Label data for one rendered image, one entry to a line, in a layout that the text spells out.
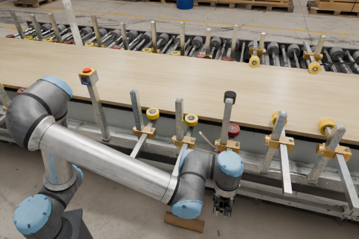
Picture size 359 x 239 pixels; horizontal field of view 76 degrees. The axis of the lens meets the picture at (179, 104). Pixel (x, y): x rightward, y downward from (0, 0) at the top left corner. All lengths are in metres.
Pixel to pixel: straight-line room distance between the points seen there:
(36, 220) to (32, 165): 1.54
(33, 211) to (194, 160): 0.75
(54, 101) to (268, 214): 1.79
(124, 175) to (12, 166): 2.20
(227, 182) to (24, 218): 0.86
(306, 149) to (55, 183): 1.40
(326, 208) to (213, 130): 1.06
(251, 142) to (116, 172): 1.05
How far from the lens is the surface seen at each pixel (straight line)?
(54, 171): 1.17
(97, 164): 0.73
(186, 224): 1.94
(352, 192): 1.22
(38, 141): 0.77
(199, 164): 0.82
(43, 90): 0.85
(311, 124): 1.55
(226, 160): 0.82
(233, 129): 1.36
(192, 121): 1.38
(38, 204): 1.26
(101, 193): 2.25
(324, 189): 1.53
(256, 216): 2.12
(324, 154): 1.34
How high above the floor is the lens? 1.83
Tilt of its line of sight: 38 degrees down
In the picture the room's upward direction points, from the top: 1 degrees counter-clockwise
